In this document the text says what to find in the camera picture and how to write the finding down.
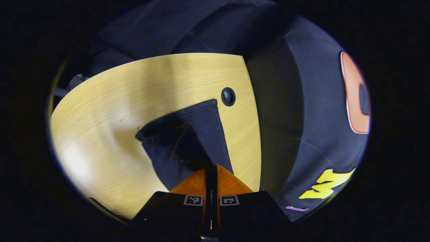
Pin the black backdrop cloth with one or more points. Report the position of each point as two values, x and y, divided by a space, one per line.
295 101

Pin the dark jeans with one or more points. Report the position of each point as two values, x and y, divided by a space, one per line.
205 134

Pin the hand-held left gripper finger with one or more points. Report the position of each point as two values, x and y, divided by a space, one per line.
215 188
208 188

